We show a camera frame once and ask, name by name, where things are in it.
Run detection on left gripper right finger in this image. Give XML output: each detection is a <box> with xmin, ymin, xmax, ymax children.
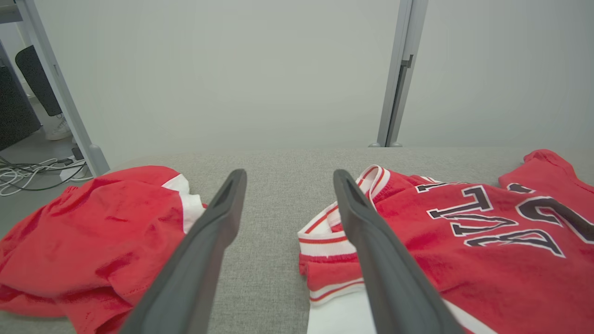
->
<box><xmin>333</xmin><ymin>169</ymin><xmax>465</xmax><ymax>334</ymax></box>

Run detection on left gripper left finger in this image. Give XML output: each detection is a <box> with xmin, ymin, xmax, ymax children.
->
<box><xmin>118</xmin><ymin>169</ymin><xmax>247</xmax><ymax>334</ymax></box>

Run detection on red lettered jersey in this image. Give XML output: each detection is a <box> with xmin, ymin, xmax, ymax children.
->
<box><xmin>298</xmin><ymin>149</ymin><xmax>594</xmax><ymax>334</ymax></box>

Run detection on red shorts white panels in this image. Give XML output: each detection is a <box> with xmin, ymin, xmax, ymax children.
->
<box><xmin>0</xmin><ymin>166</ymin><xmax>207</xmax><ymax>334</ymax></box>

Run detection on white power strip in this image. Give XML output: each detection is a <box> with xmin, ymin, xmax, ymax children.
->
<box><xmin>59</xmin><ymin>160</ymin><xmax>87</xmax><ymax>182</ymax></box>

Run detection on white shoe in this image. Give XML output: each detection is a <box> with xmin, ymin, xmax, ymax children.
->
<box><xmin>45</xmin><ymin>118</ymin><xmax>73</xmax><ymax>141</ymax></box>

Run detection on black trouser leg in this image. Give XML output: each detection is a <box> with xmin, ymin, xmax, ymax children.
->
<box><xmin>15</xmin><ymin>45</ymin><xmax>63</xmax><ymax>117</ymax></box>

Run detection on floor cable bundle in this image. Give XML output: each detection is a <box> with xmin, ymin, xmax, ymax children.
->
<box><xmin>0</xmin><ymin>155</ymin><xmax>93</xmax><ymax>197</ymax></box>

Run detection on grey double partition post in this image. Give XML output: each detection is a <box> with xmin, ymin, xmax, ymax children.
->
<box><xmin>369</xmin><ymin>0</ymin><xmax>430</xmax><ymax>148</ymax></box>

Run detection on grey slanted partition post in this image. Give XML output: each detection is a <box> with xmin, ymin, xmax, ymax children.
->
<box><xmin>14</xmin><ymin>0</ymin><xmax>111</xmax><ymax>177</ymax></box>

